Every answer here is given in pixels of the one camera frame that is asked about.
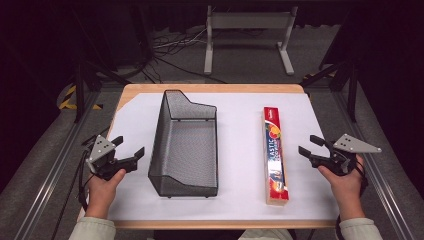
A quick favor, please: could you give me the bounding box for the bundle of floor cables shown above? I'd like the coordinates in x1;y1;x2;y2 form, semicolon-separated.
145;27;228;85

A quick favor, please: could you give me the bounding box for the black tripod stand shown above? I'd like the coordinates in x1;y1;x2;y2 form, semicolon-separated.
299;59;362;123
70;9;132;124

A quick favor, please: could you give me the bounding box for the person's right hand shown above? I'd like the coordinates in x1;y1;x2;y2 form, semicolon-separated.
316;154;367;222

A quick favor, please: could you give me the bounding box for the aluminium floor rail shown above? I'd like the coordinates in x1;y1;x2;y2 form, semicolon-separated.
14;89;102;240
332;89;418;240

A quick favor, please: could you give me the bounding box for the grey metal stand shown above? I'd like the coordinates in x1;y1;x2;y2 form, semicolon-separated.
203;4;299;76

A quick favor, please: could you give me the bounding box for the yellow black hazard tape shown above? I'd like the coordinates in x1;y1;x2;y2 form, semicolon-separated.
58;84;103;111

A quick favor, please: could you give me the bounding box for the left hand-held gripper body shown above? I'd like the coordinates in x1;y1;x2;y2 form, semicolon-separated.
84;134;139;182

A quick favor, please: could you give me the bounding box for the person's left hand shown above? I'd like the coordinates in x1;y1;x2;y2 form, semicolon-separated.
84;168;128;221

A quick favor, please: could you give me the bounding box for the white table mat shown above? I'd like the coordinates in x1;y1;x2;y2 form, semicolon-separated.
106;92;341;222

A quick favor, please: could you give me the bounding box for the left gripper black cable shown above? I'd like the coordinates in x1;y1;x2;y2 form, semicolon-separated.
77;149;94;213

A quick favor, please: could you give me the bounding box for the black wire mesh basket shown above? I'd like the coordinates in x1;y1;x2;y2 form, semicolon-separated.
147;89;220;199

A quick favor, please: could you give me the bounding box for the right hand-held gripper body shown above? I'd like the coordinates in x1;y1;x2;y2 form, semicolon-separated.
309;133;383;177

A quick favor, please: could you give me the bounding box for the long red plastic wrap box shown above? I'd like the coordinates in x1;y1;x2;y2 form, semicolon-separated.
262;106;291;207

